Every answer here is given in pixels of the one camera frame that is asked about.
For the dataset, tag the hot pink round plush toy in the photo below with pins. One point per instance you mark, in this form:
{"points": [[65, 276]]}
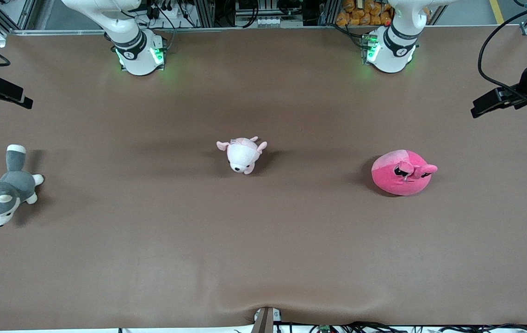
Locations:
{"points": [[395, 178]]}

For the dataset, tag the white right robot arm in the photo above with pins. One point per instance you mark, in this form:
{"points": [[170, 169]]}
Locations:
{"points": [[136, 51]]}

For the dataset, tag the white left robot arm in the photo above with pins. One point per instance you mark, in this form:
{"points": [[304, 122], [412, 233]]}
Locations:
{"points": [[393, 51]]}

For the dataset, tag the grey and white husky plush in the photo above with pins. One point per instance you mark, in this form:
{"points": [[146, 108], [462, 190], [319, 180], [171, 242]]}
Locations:
{"points": [[11, 187]]}

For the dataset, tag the orange snack packets pile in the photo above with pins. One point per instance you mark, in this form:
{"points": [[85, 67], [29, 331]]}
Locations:
{"points": [[358, 14]]}

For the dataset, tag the white and pink plush dog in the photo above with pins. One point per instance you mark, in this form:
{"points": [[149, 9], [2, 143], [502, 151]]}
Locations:
{"points": [[241, 155]]}

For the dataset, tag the white power strip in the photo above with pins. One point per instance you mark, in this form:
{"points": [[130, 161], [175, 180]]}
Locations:
{"points": [[263, 21]]}

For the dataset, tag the camera mount post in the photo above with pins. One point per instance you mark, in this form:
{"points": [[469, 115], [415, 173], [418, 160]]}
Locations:
{"points": [[265, 321]]}

